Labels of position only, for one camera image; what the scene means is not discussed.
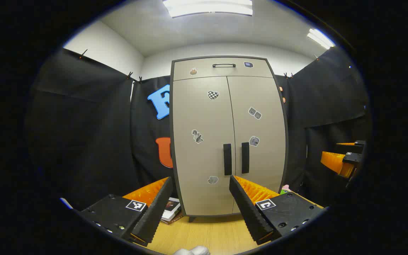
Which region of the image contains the grey double-door shoe cabinet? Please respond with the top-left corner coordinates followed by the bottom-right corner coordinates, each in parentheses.
top-left (170, 55), bottom-right (289, 222)

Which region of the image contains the narrow ceiling light panel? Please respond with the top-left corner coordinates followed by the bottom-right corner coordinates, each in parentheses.
top-left (307, 28), bottom-right (335, 50)

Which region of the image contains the black backdrop cloth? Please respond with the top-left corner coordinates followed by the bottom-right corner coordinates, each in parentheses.
top-left (25, 46), bottom-right (371, 210)

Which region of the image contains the grey door with dice stickers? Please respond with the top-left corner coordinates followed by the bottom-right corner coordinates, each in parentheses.
top-left (227, 75), bottom-right (287, 215)

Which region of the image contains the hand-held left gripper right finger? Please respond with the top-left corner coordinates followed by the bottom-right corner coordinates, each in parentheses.
top-left (229, 175), bottom-right (327, 245)

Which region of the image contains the black door handle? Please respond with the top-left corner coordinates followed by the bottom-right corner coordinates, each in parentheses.
top-left (223, 143), bottom-right (232, 176)
top-left (242, 142), bottom-right (250, 174)

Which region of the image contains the white booklet with photo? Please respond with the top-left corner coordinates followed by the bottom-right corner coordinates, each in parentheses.
top-left (160, 198), bottom-right (183, 225)

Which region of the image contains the grey door with checkered sticker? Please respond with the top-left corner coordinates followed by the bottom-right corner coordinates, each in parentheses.
top-left (172, 76), bottom-right (236, 216)

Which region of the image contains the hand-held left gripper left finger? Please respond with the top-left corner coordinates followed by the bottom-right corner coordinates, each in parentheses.
top-left (78, 176), bottom-right (174, 247)

